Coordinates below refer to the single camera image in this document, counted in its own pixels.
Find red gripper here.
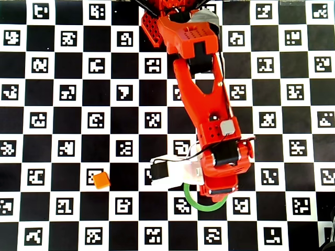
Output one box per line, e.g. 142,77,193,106
198,174,239,203

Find orange cube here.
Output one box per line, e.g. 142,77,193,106
92,171,111,190

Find small gray square sensor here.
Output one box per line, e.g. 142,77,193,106
219,120,236,136

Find black white marker mat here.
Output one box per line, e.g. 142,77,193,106
0,0,335,251

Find clear tape strip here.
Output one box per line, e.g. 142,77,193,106
278,0,307,6

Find green flat ring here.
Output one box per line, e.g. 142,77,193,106
183,182,228,212

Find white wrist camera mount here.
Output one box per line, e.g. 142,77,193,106
149,142,205,187

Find gray duct tape patch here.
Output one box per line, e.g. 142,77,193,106
188,9,220,30

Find red lattice base plate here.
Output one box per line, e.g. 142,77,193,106
141,11,164,48

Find black power cable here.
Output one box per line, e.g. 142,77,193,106
133,0,158,18

